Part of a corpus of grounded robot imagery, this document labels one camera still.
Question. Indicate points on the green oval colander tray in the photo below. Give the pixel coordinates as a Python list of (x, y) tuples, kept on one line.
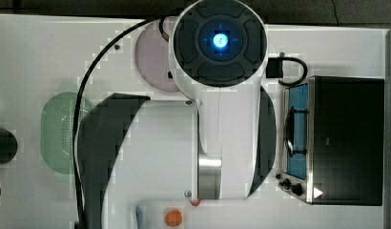
[(56, 132)]

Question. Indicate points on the black toaster oven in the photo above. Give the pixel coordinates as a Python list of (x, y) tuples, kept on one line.
[(333, 141)]

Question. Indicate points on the orange ball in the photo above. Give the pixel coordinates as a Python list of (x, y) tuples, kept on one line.
[(173, 218)]

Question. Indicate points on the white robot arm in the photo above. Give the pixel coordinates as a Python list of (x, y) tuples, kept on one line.
[(138, 156)]

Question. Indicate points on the black cylinder at left edge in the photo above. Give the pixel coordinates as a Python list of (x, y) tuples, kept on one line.
[(8, 146)]

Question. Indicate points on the black plug with cable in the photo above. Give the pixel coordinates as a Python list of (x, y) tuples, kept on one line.
[(274, 69)]

